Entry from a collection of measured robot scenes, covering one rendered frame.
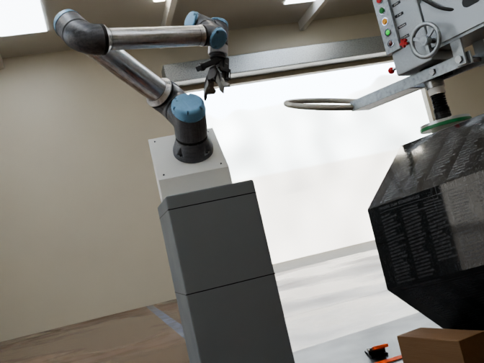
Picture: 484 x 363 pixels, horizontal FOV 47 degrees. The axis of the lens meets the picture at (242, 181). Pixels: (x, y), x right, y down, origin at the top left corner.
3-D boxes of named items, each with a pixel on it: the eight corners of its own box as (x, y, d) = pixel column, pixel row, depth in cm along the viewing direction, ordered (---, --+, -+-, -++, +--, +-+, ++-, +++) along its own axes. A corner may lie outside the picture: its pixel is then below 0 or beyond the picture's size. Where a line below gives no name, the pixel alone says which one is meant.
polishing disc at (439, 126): (439, 124, 232) (437, 116, 232) (410, 137, 253) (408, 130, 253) (483, 116, 238) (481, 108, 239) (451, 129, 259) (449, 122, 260)
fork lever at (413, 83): (494, 62, 234) (491, 50, 234) (467, 62, 223) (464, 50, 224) (373, 109, 291) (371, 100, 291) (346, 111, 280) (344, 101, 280)
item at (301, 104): (395, 107, 298) (395, 101, 297) (327, 112, 270) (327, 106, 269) (330, 101, 337) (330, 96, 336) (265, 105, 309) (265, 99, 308)
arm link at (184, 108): (184, 148, 252) (180, 114, 241) (167, 130, 263) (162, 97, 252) (214, 136, 258) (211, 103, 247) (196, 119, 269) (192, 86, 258)
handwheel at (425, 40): (458, 50, 229) (448, 16, 230) (443, 50, 223) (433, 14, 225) (428, 64, 241) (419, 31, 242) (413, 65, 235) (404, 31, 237)
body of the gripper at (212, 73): (230, 81, 255) (231, 56, 257) (214, 77, 250) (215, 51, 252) (221, 86, 261) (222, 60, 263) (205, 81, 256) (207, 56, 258)
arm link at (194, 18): (200, 15, 241) (222, 24, 250) (187, 6, 249) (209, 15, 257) (191, 35, 244) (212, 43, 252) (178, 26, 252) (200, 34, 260)
